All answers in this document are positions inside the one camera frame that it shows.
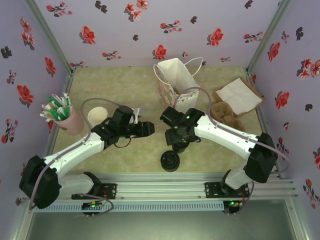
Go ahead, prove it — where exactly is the black left mount plate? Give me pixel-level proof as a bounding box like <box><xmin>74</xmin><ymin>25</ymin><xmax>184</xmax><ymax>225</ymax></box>
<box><xmin>98</xmin><ymin>183</ymin><xmax>118</xmax><ymax>200</ymax></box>

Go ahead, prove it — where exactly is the lilac arm cable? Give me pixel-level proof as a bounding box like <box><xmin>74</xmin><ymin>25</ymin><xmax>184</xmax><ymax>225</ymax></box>
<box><xmin>173</xmin><ymin>86</ymin><xmax>291</xmax><ymax>216</ymax></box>
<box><xmin>28</xmin><ymin>98</ymin><xmax>123</xmax><ymax>211</ymax></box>

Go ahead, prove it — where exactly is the white slotted cable duct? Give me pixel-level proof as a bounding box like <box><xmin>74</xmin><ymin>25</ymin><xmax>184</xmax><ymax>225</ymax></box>
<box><xmin>33</xmin><ymin>201</ymin><xmax>226</xmax><ymax>213</ymax></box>

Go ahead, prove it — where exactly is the lilac right arm cable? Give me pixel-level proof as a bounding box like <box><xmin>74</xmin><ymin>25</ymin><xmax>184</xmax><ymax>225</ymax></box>
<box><xmin>173</xmin><ymin>86</ymin><xmax>291</xmax><ymax>216</ymax></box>

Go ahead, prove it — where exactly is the black mount plate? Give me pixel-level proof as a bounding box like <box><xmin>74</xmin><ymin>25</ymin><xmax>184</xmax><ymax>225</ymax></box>
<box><xmin>204</xmin><ymin>181</ymin><xmax>250</xmax><ymax>200</ymax></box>
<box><xmin>98</xmin><ymin>183</ymin><xmax>118</xmax><ymax>200</ymax></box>

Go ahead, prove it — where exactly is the lilac left arm cable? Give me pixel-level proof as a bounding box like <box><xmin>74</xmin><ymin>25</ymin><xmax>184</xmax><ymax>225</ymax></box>
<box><xmin>28</xmin><ymin>98</ymin><xmax>123</xmax><ymax>211</ymax></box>

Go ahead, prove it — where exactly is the black right mount plate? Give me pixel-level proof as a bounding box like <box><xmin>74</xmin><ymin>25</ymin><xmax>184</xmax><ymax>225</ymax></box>
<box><xmin>204</xmin><ymin>181</ymin><xmax>250</xmax><ymax>200</ymax></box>

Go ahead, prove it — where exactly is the white napkin on cardboard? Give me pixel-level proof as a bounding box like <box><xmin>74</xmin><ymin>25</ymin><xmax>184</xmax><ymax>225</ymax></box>
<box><xmin>212</xmin><ymin>76</ymin><xmax>265</xmax><ymax>120</ymax></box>

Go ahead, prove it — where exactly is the aluminium right side rail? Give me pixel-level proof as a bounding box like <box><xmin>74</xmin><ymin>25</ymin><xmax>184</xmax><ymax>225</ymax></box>
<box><xmin>245</xmin><ymin>67</ymin><xmax>286</xmax><ymax>180</ymax></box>

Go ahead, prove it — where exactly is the black cup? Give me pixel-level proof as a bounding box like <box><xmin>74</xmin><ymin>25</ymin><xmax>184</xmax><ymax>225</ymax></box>
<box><xmin>171</xmin><ymin>142</ymin><xmax>188</xmax><ymax>154</ymax></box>

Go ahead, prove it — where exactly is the white paper napkin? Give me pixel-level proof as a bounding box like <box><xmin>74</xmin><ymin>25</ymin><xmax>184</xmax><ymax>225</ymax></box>
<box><xmin>215</xmin><ymin>77</ymin><xmax>262</xmax><ymax>116</ymax></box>

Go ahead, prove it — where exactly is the aluminium left rear post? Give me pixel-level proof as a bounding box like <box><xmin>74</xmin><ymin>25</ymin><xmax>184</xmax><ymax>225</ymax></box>
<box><xmin>24</xmin><ymin>0</ymin><xmax>76</xmax><ymax>76</ymax></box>

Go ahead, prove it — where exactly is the green wrapped stirrer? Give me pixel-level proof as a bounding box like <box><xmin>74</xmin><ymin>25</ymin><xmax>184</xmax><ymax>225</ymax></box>
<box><xmin>47</xmin><ymin>94</ymin><xmax>65</xmax><ymax>118</ymax></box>
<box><xmin>56</xmin><ymin>106</ymin><xmax>71</xmax><ymax>121</ymax></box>

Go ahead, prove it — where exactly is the controller board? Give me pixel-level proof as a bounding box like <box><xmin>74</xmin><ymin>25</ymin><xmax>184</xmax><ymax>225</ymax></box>
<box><xmin>81</xmin><ymin>199</ymin><xmax>106</xmax><ymax>217</ymax></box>
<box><xmin>223</xmin><ymin>199</ymin><xmax>245</xmax><ymax>216</ymax></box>

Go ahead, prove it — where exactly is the brown pulp cup carrier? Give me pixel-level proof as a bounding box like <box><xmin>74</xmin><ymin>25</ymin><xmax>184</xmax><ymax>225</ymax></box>
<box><xmin>210</xmin><ymin>101</ymin><xmax>248</xmax><ymax>131</ymax></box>

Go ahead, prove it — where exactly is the aluminium front rail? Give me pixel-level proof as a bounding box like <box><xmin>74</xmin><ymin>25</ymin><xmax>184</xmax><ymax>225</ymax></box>
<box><xmin>23</xmin><ymin>172</ymin><xmax>300</xmax><ymax>202</ymax></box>

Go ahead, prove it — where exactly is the cartoon animal paper bag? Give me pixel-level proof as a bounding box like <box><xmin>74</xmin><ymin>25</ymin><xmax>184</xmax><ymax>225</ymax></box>
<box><xmin>152</xmin><ymin>56</ymin><xmax>205</xmax><ymax>113</ymax></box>

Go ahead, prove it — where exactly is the pink holder cup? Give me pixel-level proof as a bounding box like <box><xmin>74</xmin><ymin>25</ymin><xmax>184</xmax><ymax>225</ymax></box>
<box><xmin>53</xmin><ymin>107</ymin><xmax>85</xmax><ymax>137</ymax></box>

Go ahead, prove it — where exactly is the right controller board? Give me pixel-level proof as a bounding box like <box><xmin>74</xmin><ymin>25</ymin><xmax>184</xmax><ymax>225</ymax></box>
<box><xmin>223</xmin><ymin>199</ymin><xmax>245</xmax><ymax>216</ymax></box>

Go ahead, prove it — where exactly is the stack of paper cups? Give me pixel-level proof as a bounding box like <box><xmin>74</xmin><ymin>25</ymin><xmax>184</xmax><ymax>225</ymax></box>
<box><xmin>87</xmin><ymin>106</ymin><xmax>109</xmax><ymax>128</ymax></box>

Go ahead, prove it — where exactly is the aluminium post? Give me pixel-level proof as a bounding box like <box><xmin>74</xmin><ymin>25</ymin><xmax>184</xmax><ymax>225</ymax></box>
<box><xmin>246</xmin><ymin>0</ymin><xmax>295</xmax><ymax>76</ymax></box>
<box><xmin>24</xmin><ymin>0</ymin><xmax>76</xmax><ymax>76</ymax></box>

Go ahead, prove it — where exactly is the grey metal tray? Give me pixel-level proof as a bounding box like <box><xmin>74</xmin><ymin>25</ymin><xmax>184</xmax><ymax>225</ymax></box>
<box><xmin>7</xmin><ymin>211</ymin><xmax>313</xmax><ymax>240</ymax></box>

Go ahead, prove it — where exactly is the left controller board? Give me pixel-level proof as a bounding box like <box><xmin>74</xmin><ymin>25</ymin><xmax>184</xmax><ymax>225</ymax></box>
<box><xmin>81</xmin><ymin>199</ymin><xmax>106</xmax><ymax>217</ymax></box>

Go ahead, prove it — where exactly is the white wrapped stirrer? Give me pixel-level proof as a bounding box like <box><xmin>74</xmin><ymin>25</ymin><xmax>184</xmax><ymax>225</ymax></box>
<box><xmin>62</xmin><ymin>91</ymin><xmax>73</xmax><ymax>118</ymax></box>
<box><xmin>39</xmin><ymin>112</ymin><xmax>57</xmax><ymax>123</ymax></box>
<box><xmin>41</xmin><ymin>103</ymin><xmax>58</xmax><ymax>113</ymax></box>

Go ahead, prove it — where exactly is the aluminium right rear post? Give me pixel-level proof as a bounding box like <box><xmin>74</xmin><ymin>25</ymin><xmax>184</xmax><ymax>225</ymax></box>
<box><xmin>246</xmin><ymin>0</ymin><xmax>295</xmax><ymax>76</ymax></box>

